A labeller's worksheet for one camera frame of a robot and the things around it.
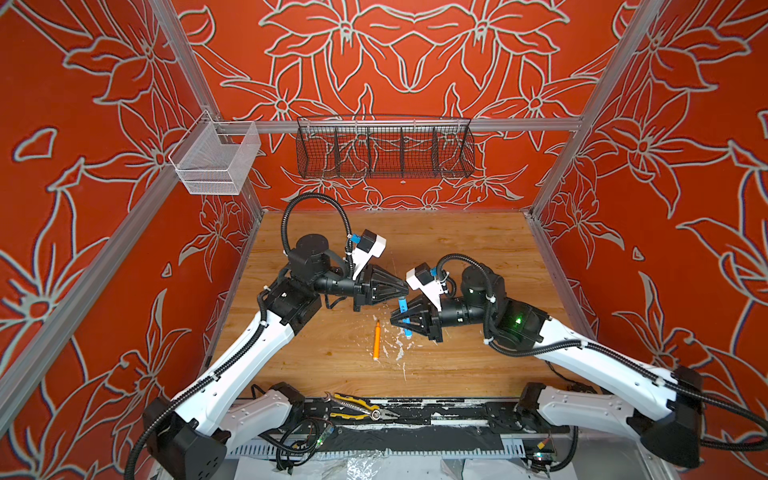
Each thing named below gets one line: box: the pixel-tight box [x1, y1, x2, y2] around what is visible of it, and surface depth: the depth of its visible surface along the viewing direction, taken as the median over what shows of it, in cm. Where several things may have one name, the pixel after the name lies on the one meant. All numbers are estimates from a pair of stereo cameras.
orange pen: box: [373, 319, 381, 361], surface depth 86 cm
